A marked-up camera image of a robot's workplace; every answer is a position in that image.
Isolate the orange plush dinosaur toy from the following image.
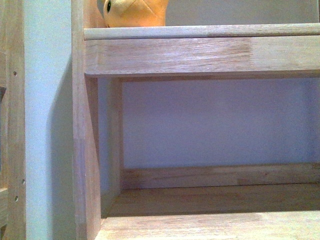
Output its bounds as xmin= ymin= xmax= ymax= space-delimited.
xmin=101 ymin=0 xmax=169 ymax=28

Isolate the left wooden shelf unit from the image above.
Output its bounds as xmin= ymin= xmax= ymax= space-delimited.
xmin=0 ymin=0 xmax=26 ymax=240

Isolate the right wooden shelf unit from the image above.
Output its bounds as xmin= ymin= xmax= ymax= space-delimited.
xmin=71 ymin=0 xmax=320 ymax=240

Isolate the wooden shelf unit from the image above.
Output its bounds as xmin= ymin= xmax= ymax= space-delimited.
xmin=71 ymin=0 xmax=320 ymax=240
xmin=0 ymin=0 xmax=26 ymax=240

